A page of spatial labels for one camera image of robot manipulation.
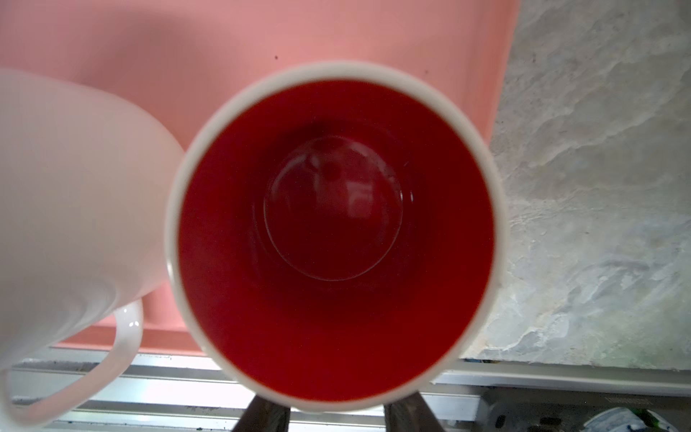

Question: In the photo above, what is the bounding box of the pink tray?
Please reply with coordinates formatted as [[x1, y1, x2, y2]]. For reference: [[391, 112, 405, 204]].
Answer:
[[0, 0, 522, 357]]

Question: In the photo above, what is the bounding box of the white mug red inside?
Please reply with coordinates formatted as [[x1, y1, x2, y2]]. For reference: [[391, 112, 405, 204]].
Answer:
[[165, 61, 509, 411]]

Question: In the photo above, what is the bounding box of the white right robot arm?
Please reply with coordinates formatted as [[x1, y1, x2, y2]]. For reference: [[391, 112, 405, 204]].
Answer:
[[233, 392, 667, 431]]

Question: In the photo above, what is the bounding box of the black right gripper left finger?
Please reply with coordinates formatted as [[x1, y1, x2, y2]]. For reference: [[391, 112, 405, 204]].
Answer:
[[232, 395, 291, 432]]

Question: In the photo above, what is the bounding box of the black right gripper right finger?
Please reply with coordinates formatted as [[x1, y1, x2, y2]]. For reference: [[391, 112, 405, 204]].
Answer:
[[384, 392, 444, 432]]

